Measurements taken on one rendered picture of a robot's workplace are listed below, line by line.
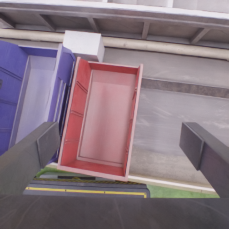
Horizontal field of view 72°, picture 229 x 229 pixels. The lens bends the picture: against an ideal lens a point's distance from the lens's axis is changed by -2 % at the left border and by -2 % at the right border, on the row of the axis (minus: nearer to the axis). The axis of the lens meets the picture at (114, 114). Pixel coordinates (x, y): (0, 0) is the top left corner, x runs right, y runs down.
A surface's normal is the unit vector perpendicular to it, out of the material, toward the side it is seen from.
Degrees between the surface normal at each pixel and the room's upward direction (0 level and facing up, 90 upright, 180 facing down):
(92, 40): 0
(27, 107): 0
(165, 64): 0
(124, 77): 29
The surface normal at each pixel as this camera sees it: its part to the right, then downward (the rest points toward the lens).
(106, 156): -0.07, -0.12
